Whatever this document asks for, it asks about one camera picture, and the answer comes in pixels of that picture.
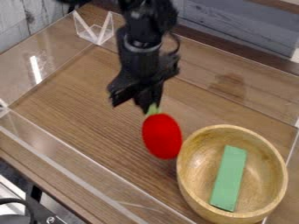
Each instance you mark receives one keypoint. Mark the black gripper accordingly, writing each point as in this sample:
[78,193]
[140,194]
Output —
[145,68]

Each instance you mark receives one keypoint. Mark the red plush strawberry toy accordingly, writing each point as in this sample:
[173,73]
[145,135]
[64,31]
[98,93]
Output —
[162,134]

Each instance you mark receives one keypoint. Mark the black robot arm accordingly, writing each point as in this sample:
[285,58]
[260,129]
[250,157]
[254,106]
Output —
[150,20]

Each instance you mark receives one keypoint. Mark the wooden bowl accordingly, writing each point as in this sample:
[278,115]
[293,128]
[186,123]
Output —
[265,175]

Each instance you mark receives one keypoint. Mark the green rectangular block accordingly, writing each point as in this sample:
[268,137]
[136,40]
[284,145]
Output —
[225,194]

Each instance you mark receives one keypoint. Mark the black metal table leg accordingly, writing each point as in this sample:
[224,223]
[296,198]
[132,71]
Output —
[44,215]

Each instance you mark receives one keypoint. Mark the clear acrylic corner bracket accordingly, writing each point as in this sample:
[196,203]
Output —
[97,34]

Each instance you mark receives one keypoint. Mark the clear acrylic tray wall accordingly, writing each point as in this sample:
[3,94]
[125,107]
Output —
[78,146]

